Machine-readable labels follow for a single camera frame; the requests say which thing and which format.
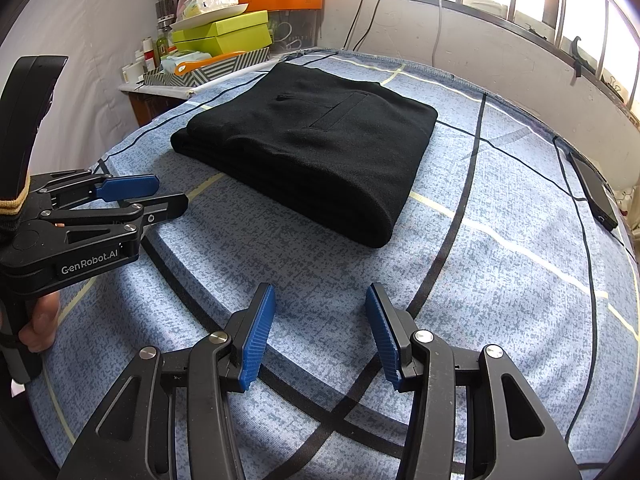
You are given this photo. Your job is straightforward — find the grey striped tray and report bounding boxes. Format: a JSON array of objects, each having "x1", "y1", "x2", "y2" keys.
[{"x1": 142, "y1": 50, "x2": 281, "y2": 88}]

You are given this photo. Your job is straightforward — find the grey wall cable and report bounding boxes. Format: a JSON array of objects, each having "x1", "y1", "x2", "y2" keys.
[{"x1": 432, "y1": 0, "x2": 446, "y2": 61}]

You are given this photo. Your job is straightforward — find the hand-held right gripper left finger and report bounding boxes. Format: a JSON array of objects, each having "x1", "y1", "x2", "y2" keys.
[{"x1": 57, "y1": 282, "x2": 277, "y2": 480}]

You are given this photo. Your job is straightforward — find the lime green box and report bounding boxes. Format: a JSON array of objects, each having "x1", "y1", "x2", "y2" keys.
[
  {"x1": 175, "y1": 30, "x2": 275, "y2": 57},
  {"x1": 171, "y1": 10, "x2": 271, "y2": 43}
]

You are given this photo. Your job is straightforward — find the blue patterned bed sheet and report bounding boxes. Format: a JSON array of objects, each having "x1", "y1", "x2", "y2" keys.
[{"x1": 25, "y1": 49, "x2": 640, "y2": 480}]

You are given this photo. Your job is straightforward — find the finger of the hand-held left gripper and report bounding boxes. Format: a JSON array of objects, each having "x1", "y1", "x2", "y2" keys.
[
  {"x1": 32, "y1": 170, "x2": 160, "y2": 208},
  {"x1": 40, "y1": 192, "x2": 189, "y2": 256}
]

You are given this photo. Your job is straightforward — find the floral curtain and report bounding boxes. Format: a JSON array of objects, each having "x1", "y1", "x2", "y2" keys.
[{"x1": 617, "y1": 185, "x2": 640, "y2": 241}]

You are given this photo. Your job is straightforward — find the white plate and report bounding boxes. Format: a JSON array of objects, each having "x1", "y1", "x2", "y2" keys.
[{"x1": 170, "y1": 2, "x2": 250, "y2": 32}]

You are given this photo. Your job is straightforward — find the light blue wipes pack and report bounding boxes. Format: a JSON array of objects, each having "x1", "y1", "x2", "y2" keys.
[{"x1": 160, "y1": 51, "x2": 211, "y2": 75}]

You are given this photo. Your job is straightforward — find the clear plastic container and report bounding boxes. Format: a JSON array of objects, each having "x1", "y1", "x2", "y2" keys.
[{"x1": 267, "y1": 7, "x2": 321, "y2": 56}]

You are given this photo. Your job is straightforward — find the black pants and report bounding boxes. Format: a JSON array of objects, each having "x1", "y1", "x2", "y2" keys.
[{"x1": 170, "y1": 61, "x2": 440, "y2": 250}]

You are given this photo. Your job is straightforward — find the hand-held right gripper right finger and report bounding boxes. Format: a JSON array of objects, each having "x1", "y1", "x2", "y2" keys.
[{"x1": 365, "y1": 282, "x2": 583, "y2": 480}]

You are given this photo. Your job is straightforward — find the glass coffee press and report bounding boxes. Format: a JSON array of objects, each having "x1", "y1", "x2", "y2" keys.
[{"x1": 152, "y1": 0, "x2": 175, "y2": 31}]

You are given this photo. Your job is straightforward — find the green glass bottle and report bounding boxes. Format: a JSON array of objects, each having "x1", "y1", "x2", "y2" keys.
[{"x1": 155, "y1": 27, "x2": 176, "y2": 58}]

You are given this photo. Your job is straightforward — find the black smartphone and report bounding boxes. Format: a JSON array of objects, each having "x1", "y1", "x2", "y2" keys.
[{"x1": 567, "y1": 152, "x2": 621, "y2": 232}]

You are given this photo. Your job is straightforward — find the black window hook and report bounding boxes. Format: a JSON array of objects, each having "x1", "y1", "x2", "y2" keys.
[{"x1": 570, "y1": 35, "x2": 596, "y2": 78}]

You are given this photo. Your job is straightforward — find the black wall cable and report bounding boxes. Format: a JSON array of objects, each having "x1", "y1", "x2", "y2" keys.
[{"x1": 344, "y1": 0, "x2": 387, "y2": 52}]

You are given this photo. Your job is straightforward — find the person's left hand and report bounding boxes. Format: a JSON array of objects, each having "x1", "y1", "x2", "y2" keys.
[{"x1": 19, "y1": 292, "x2": 63, "y2": 355}]

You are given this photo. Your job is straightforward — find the orange handled utensil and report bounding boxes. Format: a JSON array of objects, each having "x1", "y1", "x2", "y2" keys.
[{"x1": 175, "y1": 51, "x2": 246, "y2": 75}]

